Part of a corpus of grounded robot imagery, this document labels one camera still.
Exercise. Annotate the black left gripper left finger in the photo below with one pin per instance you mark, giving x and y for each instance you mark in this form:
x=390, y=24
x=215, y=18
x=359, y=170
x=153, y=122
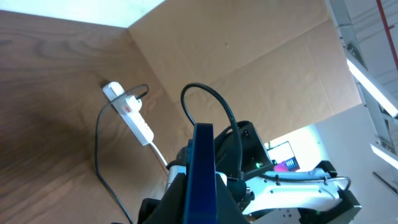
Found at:
x=167, y=210

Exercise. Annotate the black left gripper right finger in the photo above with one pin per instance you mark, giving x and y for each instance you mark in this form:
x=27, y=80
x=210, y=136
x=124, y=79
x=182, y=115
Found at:
x=227, y=209

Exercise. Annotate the blue Galaxy smartphone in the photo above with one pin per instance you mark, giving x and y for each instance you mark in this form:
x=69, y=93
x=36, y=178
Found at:
x=200, y=198

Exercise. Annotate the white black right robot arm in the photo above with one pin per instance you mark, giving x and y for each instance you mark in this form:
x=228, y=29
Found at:
x=315, y=194

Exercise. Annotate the bright computer monitor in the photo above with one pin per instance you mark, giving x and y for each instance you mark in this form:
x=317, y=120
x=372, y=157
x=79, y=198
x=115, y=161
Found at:
x=283, y=158

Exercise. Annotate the white power strip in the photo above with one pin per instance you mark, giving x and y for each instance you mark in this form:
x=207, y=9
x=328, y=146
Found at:
x=135, y=122

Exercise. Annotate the brown cardboard side panel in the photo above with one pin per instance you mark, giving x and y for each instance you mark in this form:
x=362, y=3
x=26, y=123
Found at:
x=278, y=64

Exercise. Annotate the ceiling fluorescent light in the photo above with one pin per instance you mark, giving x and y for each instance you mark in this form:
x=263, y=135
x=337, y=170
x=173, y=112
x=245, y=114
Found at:
x=376, y=90

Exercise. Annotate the white USB wall charger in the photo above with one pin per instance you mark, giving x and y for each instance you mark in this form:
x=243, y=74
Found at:
x=131, y=104

